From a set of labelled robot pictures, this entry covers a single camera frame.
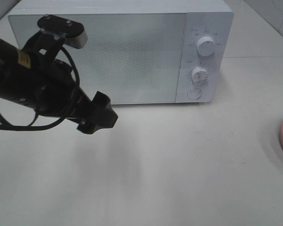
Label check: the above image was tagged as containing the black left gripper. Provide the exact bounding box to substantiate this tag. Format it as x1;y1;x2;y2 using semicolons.
21;31;118;134

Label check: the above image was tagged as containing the white microwave door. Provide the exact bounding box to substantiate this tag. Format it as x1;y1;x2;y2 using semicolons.
8;13;188;105

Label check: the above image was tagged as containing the round door release button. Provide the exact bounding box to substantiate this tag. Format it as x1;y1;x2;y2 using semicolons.
187;89;202;100

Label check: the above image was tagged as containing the white timer knob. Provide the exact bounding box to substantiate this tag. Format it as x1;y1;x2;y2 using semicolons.
191;66;208;84

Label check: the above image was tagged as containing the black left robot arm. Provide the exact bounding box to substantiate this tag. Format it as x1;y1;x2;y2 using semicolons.
0;31;118;134

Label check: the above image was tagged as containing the white microwave oven body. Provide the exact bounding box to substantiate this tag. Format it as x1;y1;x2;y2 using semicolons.
8;0;234;103

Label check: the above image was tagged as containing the upper white power knob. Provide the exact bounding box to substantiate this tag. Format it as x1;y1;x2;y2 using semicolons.
196;35;216;57

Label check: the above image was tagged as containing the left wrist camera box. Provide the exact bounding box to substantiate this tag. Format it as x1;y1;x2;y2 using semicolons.
37;15;88;49

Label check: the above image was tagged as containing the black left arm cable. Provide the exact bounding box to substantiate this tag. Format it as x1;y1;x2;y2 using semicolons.
0;47;80;131

